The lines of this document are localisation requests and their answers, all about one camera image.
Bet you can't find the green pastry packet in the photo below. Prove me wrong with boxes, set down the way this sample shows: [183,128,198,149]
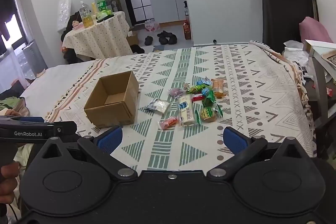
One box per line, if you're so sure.
[195,105,223,124]

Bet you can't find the large white cracker packet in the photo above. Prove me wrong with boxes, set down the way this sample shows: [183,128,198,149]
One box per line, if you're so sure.
[178,94,195,126]

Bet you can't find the orange biscuit packet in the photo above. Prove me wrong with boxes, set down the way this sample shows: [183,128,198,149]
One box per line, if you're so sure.
[211,79,225,99]

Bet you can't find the clear white snack packet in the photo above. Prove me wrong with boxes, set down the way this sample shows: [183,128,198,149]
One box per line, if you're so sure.
[145,98,170,115]

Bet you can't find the red sausage snack packet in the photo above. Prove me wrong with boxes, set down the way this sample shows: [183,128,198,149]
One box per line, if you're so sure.
[158,117,178,130]

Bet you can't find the green candy packet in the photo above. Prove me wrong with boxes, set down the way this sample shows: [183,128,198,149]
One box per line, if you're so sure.
[187,84,211,94]

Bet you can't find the blue candy packet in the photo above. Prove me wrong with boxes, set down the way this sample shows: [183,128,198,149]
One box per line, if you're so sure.
[197,77,212,86]

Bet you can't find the purple candy packet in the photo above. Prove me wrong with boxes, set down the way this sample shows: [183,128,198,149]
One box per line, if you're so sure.
[168,88,184,98]

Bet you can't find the person's left hand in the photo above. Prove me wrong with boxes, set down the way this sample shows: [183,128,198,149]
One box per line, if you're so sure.
[0,161,19,204]

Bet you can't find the open cardboard box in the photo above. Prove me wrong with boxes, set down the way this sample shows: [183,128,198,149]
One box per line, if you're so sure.
[84,71,139,128]

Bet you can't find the white radiator heater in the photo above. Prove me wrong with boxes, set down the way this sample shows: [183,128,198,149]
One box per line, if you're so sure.
[22,40,48,76]

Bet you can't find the patterned bed blanket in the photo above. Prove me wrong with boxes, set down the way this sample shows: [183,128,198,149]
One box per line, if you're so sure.
[47,42,315,172]

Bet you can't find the round table with dotted cloth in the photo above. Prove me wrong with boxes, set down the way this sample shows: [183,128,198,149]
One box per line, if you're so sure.
[63,11,133,59]

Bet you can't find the white side table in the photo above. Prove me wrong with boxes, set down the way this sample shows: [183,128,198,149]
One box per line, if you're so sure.
[303,40,335,127]

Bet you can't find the clear yellow drink bottle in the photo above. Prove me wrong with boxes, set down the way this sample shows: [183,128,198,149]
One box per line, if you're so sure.
[79,1,94,28]

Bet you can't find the black slippers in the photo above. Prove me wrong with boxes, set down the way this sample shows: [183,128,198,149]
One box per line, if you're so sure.
[144,31,177,46]

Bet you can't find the pink plastic bag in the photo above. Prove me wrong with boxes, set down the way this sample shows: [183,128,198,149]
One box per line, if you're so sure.
[144,19,160,32]

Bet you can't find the red oil bottle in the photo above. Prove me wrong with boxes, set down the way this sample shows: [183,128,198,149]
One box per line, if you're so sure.
[183,20,191,40]

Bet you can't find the pink cushion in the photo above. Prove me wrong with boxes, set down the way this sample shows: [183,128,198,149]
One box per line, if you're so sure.
[299,16,333,43]

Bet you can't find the green soda bottle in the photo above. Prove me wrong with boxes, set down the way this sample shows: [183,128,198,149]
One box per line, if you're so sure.
[97,0,107,12]

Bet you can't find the black chair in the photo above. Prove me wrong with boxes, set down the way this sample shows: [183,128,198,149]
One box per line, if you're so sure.
[262,0,319,53]

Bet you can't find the white kitchen cabinet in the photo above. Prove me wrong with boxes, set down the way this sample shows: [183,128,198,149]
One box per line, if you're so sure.
[150,0,187,23]

